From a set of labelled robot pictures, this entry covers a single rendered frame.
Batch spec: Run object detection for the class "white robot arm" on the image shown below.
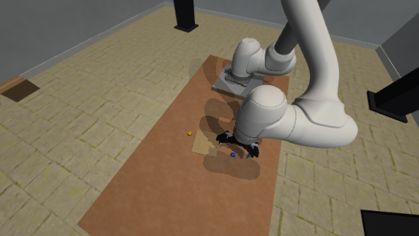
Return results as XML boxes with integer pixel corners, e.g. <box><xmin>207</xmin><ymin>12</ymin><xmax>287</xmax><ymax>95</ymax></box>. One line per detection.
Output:
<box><xmin>225</xmin><ymin>0</ymin><xmax>358</xmax><ymax>148</ymax></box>

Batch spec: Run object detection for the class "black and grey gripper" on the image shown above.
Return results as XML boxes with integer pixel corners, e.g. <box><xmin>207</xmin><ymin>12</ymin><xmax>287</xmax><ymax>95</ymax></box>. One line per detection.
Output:
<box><xmin>216</xmin><ymin>130</ymin><xmax>259</xmax><ymax>160</ymax></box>

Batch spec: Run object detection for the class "beige flat mat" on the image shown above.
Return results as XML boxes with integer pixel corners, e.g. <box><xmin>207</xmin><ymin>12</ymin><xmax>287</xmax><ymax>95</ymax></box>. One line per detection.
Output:
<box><xmin>191</xmin><ymin>130</ymin><xmax>220</xmax><ymax>157</ymax></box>

